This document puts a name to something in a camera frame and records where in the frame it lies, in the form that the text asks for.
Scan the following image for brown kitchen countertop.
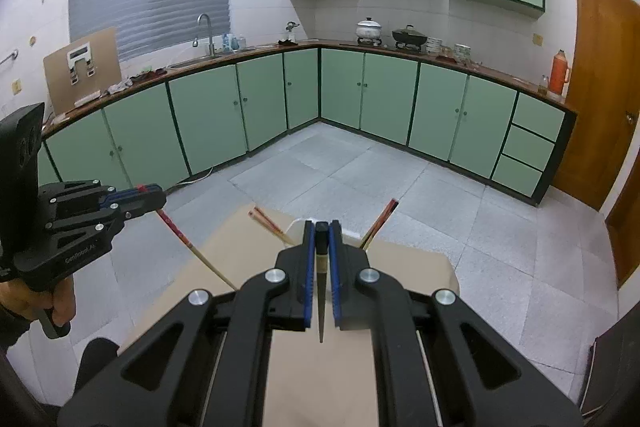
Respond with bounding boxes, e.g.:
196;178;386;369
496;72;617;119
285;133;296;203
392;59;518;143
42;38;578;140

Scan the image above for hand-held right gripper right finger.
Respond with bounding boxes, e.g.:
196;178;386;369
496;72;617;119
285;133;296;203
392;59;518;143
330;222;583;427

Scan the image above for metal faucet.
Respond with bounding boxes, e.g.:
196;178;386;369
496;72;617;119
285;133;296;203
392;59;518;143
193;13;219;58

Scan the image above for orange thermos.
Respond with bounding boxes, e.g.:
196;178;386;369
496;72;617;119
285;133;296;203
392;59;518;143
550;49;572;96

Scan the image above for brown cardboard sheet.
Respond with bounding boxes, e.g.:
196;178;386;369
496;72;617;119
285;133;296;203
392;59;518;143
42;27;124;114

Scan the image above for red floral chopstick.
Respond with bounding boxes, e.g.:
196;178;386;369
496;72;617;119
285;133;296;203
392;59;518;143
139;184;238;292
248;209;291;244
254;206;296;243

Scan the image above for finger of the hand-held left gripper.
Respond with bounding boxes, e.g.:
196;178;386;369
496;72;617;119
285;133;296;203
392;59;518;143
97;186;163;208
117;193;168;220

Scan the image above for green lower kitchen cabinets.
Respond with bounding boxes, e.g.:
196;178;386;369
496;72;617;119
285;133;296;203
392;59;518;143
35;47;578;208

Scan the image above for red chopsticks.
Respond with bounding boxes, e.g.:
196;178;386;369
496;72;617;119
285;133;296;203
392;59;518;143
367;198;399;248

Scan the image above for wooden door with handle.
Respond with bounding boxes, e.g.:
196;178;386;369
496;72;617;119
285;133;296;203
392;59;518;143
552;0;640;211

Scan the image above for small metal kettle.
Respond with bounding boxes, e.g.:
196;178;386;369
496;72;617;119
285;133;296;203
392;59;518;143
277;21;301;46

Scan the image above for dark cabinet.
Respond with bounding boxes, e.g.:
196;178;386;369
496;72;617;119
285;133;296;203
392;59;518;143
580;321;640;419

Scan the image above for black wok with lid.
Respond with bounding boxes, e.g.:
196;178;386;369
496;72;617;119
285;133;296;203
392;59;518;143
391;25;430;51

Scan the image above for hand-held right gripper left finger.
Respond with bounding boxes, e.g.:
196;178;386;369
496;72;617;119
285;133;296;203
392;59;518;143
57;223;317;427

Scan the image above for silver cooking pot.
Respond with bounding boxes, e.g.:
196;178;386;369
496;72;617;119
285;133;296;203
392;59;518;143
356;18;384;46

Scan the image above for dark striped chopstick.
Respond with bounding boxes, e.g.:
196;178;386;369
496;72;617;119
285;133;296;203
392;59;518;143
361;202;393;250

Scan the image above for black chopstick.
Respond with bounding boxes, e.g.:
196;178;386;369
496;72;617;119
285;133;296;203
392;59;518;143
315;221;329;343

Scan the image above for plain wooden door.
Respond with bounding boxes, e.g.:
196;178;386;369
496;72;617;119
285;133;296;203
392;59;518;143
605;187;640;289

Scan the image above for person's left hand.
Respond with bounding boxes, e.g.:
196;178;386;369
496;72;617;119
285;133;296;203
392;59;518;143
0;278;77;327

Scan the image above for metal sink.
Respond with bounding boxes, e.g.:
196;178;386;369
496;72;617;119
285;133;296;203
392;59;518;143
167;57;213;71

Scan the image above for floor cable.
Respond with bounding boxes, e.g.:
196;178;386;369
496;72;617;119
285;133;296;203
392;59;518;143
164;166;217;194

